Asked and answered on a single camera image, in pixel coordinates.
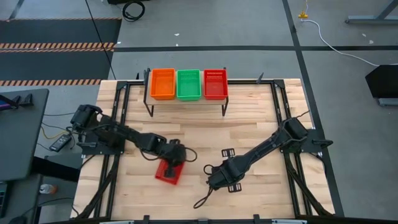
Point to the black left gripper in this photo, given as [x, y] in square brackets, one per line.
[175, 152]

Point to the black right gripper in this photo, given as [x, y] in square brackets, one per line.
[227, 174]

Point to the red plastic basket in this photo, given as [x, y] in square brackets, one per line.
[215, 87]
[161, 175]

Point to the orange plastic basket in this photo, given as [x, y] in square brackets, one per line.
[162, 84]

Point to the green plastic basket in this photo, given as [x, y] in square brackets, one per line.
[188, 85]

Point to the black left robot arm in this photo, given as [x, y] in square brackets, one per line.
[121, 133]

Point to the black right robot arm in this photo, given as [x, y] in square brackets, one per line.
[270, 144]

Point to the wooden shelf with black legs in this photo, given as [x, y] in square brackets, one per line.
[186, 102]

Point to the black table clamp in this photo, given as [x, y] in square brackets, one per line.
[259, 78]

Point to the black power adapter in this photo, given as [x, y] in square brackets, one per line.
[60, 142]

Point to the white bottle with orange cap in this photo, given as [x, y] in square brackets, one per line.
[46, 188]

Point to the black desk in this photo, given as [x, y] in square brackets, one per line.
[21, 140]

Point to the black desk stand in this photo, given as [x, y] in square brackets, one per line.
[28, 100]

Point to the black hazard-striped floor mat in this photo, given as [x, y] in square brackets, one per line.
[46, 65]

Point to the black equipment base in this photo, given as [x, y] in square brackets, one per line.
[124, 1]

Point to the grey metal stand base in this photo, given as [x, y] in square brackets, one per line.
[367, 20]

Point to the white table bracket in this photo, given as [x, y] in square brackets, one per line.
[118, 222]
[289, 221]

